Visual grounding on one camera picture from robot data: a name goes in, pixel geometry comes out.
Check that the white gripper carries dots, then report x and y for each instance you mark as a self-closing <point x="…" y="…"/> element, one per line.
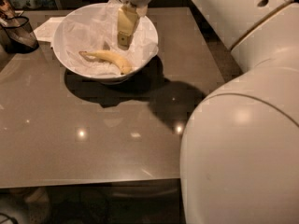
<point x="128" y="19"/>

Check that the yellow banana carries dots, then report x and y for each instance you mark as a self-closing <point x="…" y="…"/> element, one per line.
<point x="110" y="56"/>

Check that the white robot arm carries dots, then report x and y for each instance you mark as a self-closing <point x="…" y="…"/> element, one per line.
<point x="239" y="158"/>

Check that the white bowl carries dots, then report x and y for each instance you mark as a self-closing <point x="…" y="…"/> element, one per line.
<point x="78" y="66"/>

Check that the white paper sheet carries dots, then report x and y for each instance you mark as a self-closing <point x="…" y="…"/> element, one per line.
<point x="46" y="30"/>

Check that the dark mesh basket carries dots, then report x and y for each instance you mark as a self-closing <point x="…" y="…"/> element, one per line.
<point x="20" y="34"/>

